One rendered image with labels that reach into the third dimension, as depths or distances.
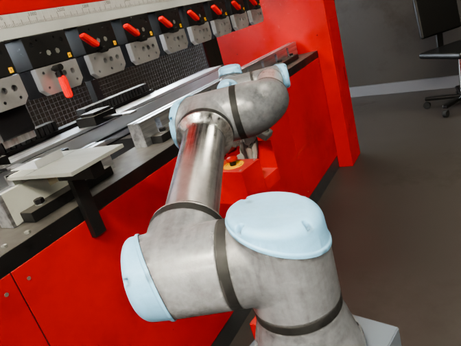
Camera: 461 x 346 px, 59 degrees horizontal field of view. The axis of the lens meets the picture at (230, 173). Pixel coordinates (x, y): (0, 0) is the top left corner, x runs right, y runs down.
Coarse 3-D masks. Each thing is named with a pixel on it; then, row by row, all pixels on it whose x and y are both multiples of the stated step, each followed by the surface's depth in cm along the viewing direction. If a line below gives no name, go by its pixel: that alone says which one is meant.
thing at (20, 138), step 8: (24, 104) 114; (8, 112) 110; (16, 112) 112; (24, 112) 114; (0, 120) 108; (8, 120) 110; (16, 120) 112; (24, 120) 113; (0, 128) 108; (8, 128) 110; (16, 128) 112; (24, 128) 113; (32, 128) 115; (0, 136) 108; (8, 136) 109; (16, 136) 112; (24, 136) 114; (32, 136) 116; (8, 144) 110; (16, 144) 112
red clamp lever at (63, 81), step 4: (60, 64) 116; (52, 68) 116; (56, 68) 115; (60, 68) 115; (60, 72) 116; (60, 76) 117; (64, 76) 117; (60, 80) 117; (64, 80) 117; (60, 84) 118; (64, 84) 117; (68, 84) 118; (64, 88) 117; (68, 88) 118; (64, 92) 118; (68, 92) 118; (72, 92) 119; (68, 96) 118
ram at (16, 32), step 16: (0, 0) 106; (16, 0) 110; (32, 0) 114; (48, 0) 118; (64, 0) 123; (80, 0) 128; (96, 0) 133; (176, 0) 169; (192, 0) 178; (208, 0) 189; (80, 16) 128; (96, 16) 133; (112, 16) 139; (0, 32) 106; (16, 32) 110; (32, 32) 114
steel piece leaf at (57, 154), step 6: (60, 150) 113; (48, 156) 110; (54, 156) 111; (60, 156) 113; (36, 162) 107; (42, 162) 108; (48, 162) 110; (24, 168) 112; (30, 168) 109; (36, 168) 107
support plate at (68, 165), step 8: (120, 144) 108; (64, 152) 118; (72, 152) 115; (80, 152) 112; (88, 152) 109; (96, 152) 106; (104, 152) 103; (112, 152) 105; (56, 160) 111; (64, 160) 108; (72, 160) 106; (80, 160) 103; (88, 160) 100; (96, 160) 100; (40, 168) 107; (48, 168) 104; (56, 168) 102; (64, 168) 99; (72, 168) 97; (80, 168) 96; (16, 176) 105; (24, 176) 104; (32, 176) 102; (40, 176) 100; (48, 176) 99; (56, 176) 97; (64, 176) 96
